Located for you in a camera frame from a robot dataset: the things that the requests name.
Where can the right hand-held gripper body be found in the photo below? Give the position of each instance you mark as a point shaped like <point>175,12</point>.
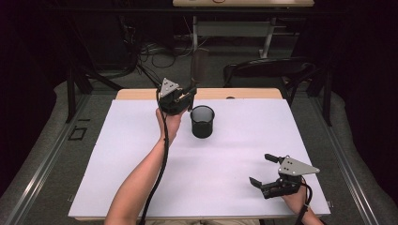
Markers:
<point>292,170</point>

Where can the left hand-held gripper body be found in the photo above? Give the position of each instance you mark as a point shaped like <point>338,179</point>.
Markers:
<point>172,100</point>

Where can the black mesh pen cup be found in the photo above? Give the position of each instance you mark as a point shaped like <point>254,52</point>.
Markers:
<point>202,123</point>

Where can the person's left hand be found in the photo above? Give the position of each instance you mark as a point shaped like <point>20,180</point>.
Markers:
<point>171,125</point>

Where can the person's right hand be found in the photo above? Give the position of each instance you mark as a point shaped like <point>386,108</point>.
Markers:
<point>294,200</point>

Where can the white foam board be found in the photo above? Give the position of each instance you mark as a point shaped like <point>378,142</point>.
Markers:
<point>234,162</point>

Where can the wooden table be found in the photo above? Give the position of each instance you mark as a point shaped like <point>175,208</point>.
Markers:
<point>244,93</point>

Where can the white-legged wooden desk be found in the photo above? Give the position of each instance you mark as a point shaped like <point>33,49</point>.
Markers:
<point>234,29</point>

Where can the black metal stand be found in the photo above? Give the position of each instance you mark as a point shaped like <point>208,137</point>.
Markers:
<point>327,100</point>
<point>70,93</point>

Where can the black chair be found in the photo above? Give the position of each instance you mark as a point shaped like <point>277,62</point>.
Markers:
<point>269,70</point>

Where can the black tape strip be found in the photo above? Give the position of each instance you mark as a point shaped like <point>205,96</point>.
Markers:
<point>84,119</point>

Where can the metal floor rail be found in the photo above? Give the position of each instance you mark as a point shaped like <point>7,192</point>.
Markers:
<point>47,162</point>
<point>344,168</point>

